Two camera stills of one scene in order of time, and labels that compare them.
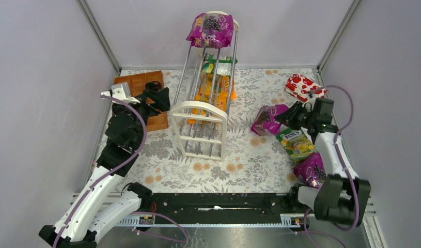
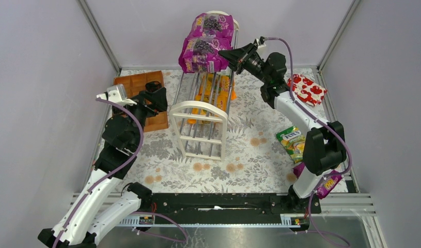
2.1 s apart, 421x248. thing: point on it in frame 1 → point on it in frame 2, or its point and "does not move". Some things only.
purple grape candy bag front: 264,122 → 199,54
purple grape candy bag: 212,30 does not move
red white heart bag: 304,88 does not move
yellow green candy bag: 298,143 does not move
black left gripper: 150,104 does not move
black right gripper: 297,114 → 246,58
